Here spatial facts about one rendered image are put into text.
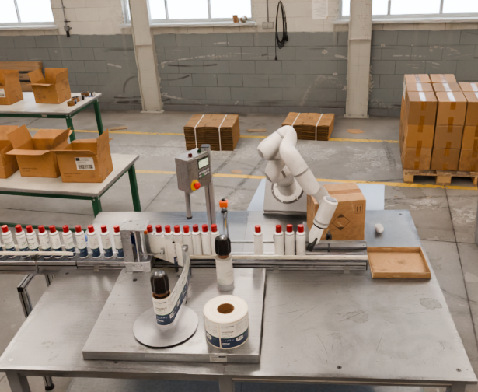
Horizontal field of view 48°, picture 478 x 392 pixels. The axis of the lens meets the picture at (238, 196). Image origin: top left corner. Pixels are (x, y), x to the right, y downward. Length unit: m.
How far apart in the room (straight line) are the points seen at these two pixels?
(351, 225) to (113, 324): 1.45
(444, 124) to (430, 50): 2.27
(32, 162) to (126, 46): 4.39
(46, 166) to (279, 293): 2.54
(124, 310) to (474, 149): 4.25
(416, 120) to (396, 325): 3.46
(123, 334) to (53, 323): 0.43
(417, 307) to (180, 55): 6.41
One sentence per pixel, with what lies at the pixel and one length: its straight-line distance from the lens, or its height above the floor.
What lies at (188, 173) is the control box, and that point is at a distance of 2.86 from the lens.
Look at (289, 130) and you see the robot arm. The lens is 2.88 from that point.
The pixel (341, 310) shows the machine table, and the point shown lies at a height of 0.83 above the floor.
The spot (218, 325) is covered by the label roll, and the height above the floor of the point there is 1.01.
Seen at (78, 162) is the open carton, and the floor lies 0.96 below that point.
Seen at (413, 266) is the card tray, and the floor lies 0.83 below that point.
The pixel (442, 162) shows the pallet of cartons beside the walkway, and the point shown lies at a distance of 6.06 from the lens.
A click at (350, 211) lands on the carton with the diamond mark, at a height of 1.05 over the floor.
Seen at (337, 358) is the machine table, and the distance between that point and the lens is 2.51.
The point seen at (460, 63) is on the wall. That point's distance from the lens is 8.09.
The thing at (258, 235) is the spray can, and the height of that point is 1.04.
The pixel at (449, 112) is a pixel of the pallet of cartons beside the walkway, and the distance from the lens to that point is 5.88.
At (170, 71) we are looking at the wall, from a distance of 8.65.
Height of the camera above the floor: 2.54
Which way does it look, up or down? 26 degrees down
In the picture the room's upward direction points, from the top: 4 degrees counter-clockwise
